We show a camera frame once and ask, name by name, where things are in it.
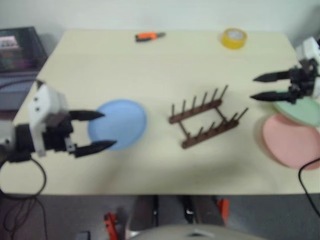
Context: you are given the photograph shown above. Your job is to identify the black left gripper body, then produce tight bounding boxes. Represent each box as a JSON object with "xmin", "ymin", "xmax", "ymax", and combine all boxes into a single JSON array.
[{"xmin": 43, "ymin": 111, "xmax": 77, "ymax": 160}]

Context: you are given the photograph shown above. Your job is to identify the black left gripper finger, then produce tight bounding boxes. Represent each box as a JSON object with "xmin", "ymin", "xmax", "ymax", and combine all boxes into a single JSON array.
[
  {"xmin": 74, "ymin": 139, "xmax": 118, "ymax": 159},
  {"xmin": 68, "ymin": 109, "xmax": 106, "ymax": 123}
]

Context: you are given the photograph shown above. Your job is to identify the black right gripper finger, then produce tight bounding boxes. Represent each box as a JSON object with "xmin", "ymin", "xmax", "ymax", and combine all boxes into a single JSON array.
[
  {"xmin": 252, "ymin": 69, "xmax": 292, "ymax": 84},
  {"xmin": 249, "ymin": 90, "xmax": 291, "ymax": 103}
]

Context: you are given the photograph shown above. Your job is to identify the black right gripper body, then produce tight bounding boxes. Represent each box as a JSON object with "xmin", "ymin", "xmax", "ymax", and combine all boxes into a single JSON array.
[{"xmin": 287, "ymin": 58, "xmax": 318, "ymax": 104}]

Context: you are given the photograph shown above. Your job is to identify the green plate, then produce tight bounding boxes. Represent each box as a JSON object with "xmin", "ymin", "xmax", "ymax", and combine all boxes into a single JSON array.
[{"xmin": 272, "ymin": 88, "xmax": 320, "ymax": 128}]

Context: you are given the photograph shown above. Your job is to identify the blue plate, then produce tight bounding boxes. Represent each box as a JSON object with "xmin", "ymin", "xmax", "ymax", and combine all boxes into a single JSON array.
[{"xmin": 87, "ymin": 99, "xmax": 148, "ymax": 152}]

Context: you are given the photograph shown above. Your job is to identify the red plate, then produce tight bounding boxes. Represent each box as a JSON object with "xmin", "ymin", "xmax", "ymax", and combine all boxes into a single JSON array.
[{"xmin": 258, "ymin": 112, "xmax": 320, "ymax": 172}]

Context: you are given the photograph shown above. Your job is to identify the brown wooden dish rack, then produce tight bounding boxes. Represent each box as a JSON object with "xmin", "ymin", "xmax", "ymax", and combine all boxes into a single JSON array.
[{"xmin": 168, "ymin": 84, "xmax": 250, "ymax": 150}]

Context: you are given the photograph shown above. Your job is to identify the yellow tape roll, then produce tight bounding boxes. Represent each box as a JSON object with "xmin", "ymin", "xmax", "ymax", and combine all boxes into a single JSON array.
[{"xmin": 221, "ymin": 27, "xmax": 248, "ymax": 51}]

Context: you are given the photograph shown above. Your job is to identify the grey storage box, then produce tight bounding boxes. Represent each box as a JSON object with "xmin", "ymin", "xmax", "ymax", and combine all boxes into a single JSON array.
[{"xmin": 0, "ymin": 71, "xmax": 39, "ymax": 111}]

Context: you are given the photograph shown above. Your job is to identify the orange and black clamp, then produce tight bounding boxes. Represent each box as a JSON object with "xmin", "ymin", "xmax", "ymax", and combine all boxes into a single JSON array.
[
  {"xmin": 103, "ymin": 211, "xmax": 119, "ymax": 240},
  {"xmin": 215, "ymin": 196, "xmax": 231, "ymax": 226}
]

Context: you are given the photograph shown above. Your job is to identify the dark laptop screen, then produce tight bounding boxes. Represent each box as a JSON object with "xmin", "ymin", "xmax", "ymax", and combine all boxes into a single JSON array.
[{"xmin": 0, "ymin": 26, "xmax": 49, "ymax": 74}]

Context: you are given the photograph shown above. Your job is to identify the dark rounded shapes under table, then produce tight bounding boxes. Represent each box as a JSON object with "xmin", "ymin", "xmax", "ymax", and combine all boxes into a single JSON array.
[{"xmin": 129, "ymin": 194, "xmax": 226, "ymax": 227}]

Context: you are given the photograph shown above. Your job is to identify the orange and black hand tool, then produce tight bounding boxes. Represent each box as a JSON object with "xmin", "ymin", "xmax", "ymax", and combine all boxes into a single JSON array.
[{"xmin": 134, "ymin": 31, "xmax": 167, "ymax": 44}]

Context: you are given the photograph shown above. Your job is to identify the grey robot torso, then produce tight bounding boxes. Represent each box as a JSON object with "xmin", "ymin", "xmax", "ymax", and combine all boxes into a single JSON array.
[{"xmin": 133, "ymin": 223, "xmax": 252, "ymax": 240}]

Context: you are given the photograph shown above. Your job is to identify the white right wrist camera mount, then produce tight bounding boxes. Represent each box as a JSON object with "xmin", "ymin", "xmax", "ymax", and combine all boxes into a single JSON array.
[{"xmin": 296, "ymin": 36, "xmax": 320, "ymax": 99}]

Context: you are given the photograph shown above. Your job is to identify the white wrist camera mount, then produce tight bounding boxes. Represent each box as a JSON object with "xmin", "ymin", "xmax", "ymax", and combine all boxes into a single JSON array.
[
  {"xmin": 27, "ymin": 81, "xmax": 70, "ymax": 157},
  {"xmin": 296, "ymin": 36, "xmax": 320, "ymax": 99}
]

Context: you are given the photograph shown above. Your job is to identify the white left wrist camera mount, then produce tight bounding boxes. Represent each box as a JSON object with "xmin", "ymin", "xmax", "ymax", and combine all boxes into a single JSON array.
[{"xmin": 27, "ymin": 81, "xmax": 70, "ymax": 157}]

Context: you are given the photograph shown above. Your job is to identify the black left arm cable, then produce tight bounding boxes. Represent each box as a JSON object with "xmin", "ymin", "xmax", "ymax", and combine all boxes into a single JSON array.
[{"xmin": 0, "ymin": 152, "xmax": 48, "ymax": 199}]

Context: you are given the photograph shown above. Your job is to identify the black floor cables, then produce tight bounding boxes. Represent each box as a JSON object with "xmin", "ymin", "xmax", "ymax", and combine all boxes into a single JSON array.
[{"xmin": 0, "ymin": 194, "xmax": 49, "ymax": 240}]

